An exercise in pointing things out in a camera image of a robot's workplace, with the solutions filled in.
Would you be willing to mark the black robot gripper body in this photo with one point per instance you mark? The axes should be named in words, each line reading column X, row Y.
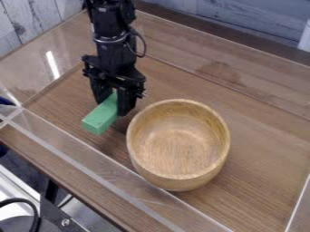
column 114, row 63

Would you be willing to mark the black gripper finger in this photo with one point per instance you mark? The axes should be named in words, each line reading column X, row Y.
column 126, row 100
column 102, row 90

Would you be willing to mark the green rectangular block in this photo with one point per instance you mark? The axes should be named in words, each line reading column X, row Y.
column 100, row 119

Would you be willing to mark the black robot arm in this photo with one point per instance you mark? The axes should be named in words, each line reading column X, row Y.
column 112, row 17

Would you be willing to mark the brown wooden bowl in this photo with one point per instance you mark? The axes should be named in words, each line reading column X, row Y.
column 178, row 142

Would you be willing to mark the clear acrylic tray walls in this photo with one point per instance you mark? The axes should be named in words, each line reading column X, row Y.
column 255, row 83

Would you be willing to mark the black table leg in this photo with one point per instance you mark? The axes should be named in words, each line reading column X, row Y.
column 52, row 191

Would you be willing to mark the white object at right edge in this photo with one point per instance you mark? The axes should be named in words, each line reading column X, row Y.
column 304, row 45

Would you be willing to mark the black metal bracket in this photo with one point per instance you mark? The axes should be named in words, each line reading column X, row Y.
column 56, row 220

